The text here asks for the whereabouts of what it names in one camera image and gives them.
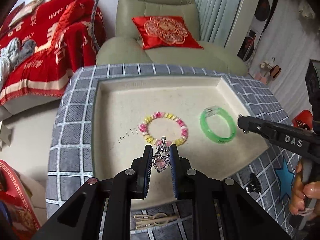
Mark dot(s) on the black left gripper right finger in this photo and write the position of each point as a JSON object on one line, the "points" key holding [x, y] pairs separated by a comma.
{"points": [[179, 167]]}

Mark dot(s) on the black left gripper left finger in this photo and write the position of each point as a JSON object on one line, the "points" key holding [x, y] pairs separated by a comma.
{"points": [[142, 167]]}

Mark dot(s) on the silver pink heart pendant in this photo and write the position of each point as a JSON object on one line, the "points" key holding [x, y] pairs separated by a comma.
{"points": [[161, 158]]}

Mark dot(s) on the beige hair clip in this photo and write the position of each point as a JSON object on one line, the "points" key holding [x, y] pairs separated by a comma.
{"points": [[147, 221]]}

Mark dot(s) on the black claw hair clip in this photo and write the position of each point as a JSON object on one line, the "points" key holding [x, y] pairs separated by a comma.
{"points": [[253, 184]]}

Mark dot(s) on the right hand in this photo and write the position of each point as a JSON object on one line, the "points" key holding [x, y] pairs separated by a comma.
{"points": [[301, 191]]}

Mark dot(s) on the red toy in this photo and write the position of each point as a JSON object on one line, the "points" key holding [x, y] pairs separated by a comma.
{"points": [[303, 120]]}

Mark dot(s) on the green translucent bangle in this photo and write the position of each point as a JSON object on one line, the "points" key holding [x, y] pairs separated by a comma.
{"points": [[217, 125]]}

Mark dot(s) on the grey checked tablecloth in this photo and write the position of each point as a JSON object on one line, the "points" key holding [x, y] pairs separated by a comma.
{"points": [[70, 158]]}

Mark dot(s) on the red patterned box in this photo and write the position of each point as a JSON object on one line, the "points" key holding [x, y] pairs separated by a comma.
{"points": [[16, 205]]}

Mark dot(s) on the red embroidered cushion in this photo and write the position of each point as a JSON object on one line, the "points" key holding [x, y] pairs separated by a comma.
{"points": [[164, 31]]}

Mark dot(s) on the red blanket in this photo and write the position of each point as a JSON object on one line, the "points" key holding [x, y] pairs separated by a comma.
{"points": [[62, 32]]}

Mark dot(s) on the green armchair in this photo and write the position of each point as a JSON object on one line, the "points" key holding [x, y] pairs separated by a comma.
{"points": [[126, 46]]}

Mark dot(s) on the light grey clothing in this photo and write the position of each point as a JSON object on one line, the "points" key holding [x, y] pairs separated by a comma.
{"points": [[14, 54]]}

